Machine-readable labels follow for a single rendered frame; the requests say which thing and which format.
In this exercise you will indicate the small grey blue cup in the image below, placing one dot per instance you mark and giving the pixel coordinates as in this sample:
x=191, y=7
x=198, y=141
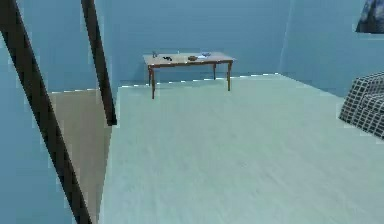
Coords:
x=154, y=54

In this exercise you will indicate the brown round bowl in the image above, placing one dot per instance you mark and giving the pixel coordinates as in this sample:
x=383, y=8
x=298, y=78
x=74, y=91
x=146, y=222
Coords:
x=192, y=58

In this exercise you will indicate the black door frame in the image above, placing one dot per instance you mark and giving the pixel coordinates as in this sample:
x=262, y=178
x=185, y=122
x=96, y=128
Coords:
x=40, y=100

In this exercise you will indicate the small black remote control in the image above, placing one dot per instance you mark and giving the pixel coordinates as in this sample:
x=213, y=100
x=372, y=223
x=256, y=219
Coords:
x=167, y=58

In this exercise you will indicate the small blue dish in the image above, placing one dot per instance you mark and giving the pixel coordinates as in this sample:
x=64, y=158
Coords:
x=206, y=54

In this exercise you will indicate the brown wooden table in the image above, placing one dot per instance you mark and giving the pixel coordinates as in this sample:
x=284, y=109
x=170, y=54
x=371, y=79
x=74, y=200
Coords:
x=180, y=60

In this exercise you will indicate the black checked sofa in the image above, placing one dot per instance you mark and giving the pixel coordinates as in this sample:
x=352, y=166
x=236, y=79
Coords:
x=366, y=103

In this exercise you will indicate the dark blue framed picture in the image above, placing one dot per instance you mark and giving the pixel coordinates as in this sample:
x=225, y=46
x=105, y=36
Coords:
x=372, y=16

